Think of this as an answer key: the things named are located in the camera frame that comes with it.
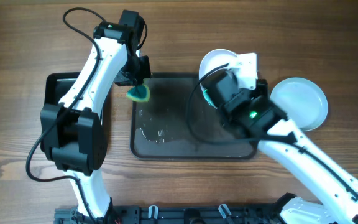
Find green yellow sponge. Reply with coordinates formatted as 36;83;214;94
126;84;150;103

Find white plate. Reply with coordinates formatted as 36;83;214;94
198;49;238;109
270;77;329;131

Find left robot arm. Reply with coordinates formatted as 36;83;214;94
34;10;151;223

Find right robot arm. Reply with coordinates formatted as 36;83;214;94
199;49;358;223

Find dark brown serving tray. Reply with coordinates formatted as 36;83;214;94
130;73;257;161

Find black rectangular water tray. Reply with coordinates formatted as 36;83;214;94
44;72;111;138

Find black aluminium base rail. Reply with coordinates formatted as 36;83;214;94
53;203;282;224

